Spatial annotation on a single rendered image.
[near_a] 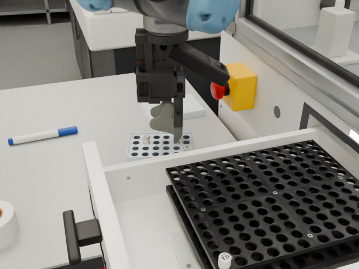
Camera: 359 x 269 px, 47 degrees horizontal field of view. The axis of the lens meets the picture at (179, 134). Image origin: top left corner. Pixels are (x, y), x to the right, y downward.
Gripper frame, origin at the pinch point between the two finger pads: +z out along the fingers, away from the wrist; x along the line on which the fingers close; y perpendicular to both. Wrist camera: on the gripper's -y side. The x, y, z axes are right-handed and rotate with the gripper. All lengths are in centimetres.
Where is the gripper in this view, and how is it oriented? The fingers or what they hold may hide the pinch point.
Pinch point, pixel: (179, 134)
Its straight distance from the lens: 77.0
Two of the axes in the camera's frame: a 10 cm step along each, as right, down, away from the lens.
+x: 0.2, 5.3, -8.5
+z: 0.0, 8.5, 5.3
